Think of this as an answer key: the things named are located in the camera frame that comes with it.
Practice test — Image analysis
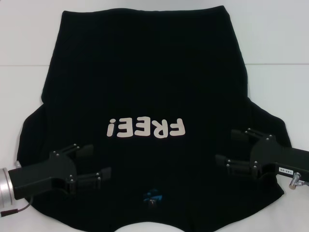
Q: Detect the right arm cable with plug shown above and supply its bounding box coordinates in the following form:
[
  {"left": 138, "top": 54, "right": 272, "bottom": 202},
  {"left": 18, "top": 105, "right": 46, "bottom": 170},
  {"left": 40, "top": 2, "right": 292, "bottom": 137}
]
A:
[{"left": 289, "top": 172, "right": 309, "bottom": 189}]

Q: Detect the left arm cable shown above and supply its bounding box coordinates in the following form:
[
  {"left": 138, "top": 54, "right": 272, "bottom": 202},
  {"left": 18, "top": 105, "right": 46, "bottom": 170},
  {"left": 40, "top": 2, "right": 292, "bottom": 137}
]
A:
[{"left": 0, "top": 196, "right": 33, "bottom": 218}]

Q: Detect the black shirt with FREE print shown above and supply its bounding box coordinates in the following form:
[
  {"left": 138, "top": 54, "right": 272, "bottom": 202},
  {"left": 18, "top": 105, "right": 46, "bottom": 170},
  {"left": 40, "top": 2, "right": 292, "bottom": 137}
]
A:
[{"left": 16, "top": 1, "right": 293, "bottom": 232}]

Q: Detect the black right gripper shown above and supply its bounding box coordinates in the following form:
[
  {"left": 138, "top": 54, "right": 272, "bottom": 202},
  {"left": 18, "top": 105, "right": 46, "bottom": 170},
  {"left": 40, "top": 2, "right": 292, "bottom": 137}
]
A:
[{"left": 215, "top": 129, "right": 309, "bottom": 181}]

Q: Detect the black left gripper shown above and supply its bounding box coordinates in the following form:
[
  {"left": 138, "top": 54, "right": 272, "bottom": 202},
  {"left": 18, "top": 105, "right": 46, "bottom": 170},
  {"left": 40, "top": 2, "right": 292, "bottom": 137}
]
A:
[{"left": 8, "top": 144, "right": 112, "bottom": 200}]

